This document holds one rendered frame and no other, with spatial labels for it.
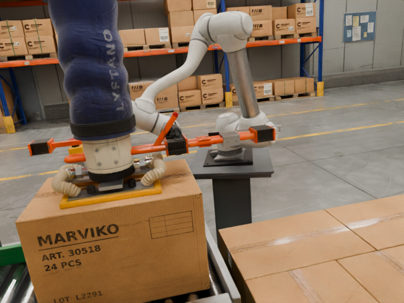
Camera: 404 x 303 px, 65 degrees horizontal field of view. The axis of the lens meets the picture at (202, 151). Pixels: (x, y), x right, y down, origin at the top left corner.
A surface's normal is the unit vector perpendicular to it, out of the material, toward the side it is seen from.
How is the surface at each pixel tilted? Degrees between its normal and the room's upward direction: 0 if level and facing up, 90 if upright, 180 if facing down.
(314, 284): 0
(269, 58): 90
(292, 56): 90
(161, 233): 90
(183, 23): 91
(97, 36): 78
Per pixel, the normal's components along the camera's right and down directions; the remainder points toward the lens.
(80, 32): 0.10, 0.09
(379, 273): -0.08, -0.95
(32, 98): 0.22, 0.27
